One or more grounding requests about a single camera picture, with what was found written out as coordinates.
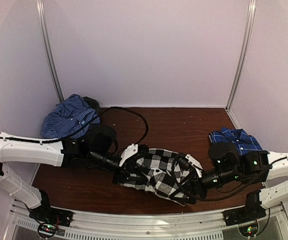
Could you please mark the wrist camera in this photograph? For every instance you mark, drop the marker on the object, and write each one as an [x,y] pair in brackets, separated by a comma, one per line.
[100,138]
[224,157]

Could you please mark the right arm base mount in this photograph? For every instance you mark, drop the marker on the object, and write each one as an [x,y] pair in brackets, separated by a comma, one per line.
[242,215]

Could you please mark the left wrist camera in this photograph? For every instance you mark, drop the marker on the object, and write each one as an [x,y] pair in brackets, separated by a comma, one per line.
[100,138]

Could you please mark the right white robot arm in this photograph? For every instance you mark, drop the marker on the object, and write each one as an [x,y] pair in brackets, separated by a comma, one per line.
[254,167]

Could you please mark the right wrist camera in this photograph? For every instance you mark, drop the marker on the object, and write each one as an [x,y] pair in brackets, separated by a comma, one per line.
[224,157]

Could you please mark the aluminium frame post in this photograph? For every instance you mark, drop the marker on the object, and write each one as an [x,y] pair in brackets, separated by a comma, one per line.
[248,30]
[48,51]

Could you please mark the blue plaid shirt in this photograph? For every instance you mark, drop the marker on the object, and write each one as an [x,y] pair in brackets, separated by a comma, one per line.
[243,142]

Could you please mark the black pinstripe shirt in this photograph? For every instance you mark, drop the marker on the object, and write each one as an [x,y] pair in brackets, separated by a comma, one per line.
[94,104]

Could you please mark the left aluminium frame post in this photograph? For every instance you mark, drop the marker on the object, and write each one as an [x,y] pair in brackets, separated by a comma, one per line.
[48,51]

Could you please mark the circuit board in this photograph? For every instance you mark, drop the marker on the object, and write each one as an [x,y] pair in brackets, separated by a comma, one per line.
[248,230]
[47,229]

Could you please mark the black white checkered shirt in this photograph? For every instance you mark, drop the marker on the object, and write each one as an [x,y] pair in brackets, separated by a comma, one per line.
[168,175]

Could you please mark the right aluminium frame post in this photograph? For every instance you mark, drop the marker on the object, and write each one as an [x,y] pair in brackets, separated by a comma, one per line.
[248,30]

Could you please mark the crumpled blue dotted shirt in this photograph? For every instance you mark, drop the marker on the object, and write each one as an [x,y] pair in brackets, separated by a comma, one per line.
[71,118]

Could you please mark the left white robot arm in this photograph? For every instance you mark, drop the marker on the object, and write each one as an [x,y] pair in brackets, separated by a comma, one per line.
[62,152]

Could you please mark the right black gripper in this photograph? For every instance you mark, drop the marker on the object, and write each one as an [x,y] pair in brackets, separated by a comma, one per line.
[195,184]

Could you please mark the front aluminium rail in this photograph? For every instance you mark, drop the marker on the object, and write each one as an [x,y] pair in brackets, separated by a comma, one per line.
[205,225]

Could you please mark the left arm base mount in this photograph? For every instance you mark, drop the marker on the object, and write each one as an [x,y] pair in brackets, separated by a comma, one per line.
[56,216]

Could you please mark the left circuit board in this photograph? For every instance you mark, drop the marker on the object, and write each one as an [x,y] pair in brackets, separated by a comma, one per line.
[47,229]

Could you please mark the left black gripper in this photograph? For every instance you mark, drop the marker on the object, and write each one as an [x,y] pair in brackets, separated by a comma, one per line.
[125,174]

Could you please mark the right circuit board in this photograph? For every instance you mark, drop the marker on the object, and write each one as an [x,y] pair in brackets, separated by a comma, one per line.
[248,230]

